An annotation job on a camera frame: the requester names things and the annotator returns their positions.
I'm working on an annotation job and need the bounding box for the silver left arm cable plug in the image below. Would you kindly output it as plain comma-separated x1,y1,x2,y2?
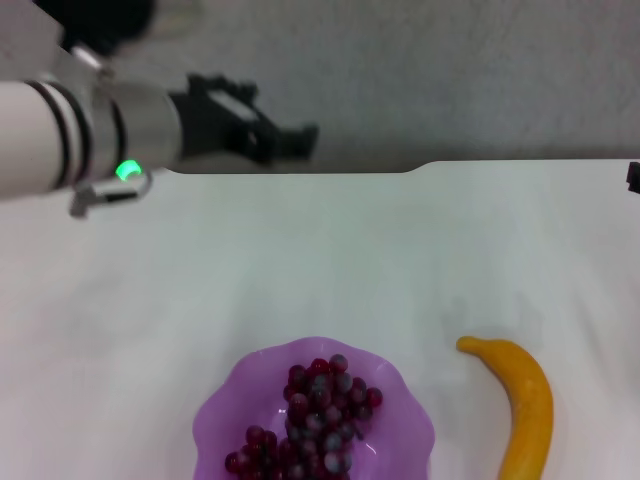
68,172,153,220

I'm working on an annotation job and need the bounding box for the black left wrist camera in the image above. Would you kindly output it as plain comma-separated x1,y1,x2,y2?
32,0,157,56

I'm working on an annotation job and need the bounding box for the dark red grape bunch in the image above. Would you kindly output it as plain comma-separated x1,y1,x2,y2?
224,353,385,480

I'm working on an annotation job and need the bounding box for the yellow banana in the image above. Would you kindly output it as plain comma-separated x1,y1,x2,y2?
455,335,555,480

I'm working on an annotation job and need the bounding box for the purple scalloped plastic plate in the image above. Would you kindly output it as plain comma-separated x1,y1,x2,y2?
192,335,437,480

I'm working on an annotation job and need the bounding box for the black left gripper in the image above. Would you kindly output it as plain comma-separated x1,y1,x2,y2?
169,72,320,166

